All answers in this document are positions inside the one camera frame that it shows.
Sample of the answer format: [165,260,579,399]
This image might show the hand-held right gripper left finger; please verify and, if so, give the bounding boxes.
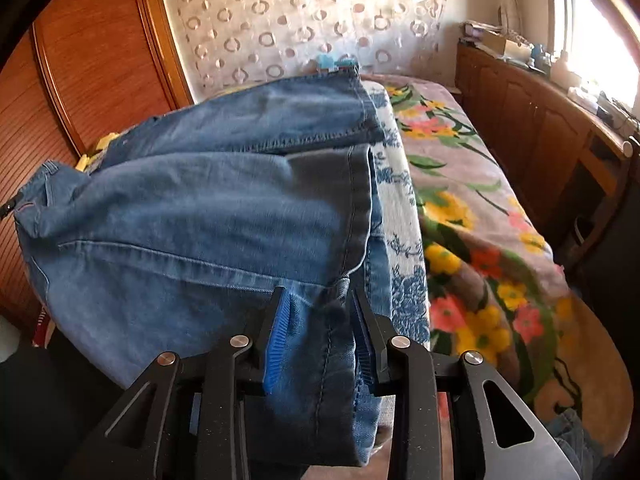
[65,286,292,480]

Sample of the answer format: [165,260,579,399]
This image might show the wooden wardrobe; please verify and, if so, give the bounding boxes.
[0,0,196,328]

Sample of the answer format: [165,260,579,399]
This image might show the floral fleece blanket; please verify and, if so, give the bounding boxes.
[360,74,636,441]

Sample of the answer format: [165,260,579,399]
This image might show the red striped cloth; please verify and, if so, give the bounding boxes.
[31,305,57,350]

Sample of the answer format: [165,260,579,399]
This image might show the wooden window cabinet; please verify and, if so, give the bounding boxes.
[455,42,640,271]

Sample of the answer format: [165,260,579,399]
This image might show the window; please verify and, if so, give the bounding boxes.
[547,0,640,96]

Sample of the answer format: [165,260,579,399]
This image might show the blue denim pants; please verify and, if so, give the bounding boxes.
[14,67,401,468]

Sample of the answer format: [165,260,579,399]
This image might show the blue white floral quilt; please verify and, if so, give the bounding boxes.
[362,82,432,352]

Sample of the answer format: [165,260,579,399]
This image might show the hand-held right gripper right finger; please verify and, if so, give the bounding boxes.
[350,287,581,480]

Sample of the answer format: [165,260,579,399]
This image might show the white circle-pattern curtain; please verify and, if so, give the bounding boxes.
[157,0,448,102]

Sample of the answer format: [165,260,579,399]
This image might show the cardboard box on cabinet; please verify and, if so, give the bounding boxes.
[479,29,532,61]

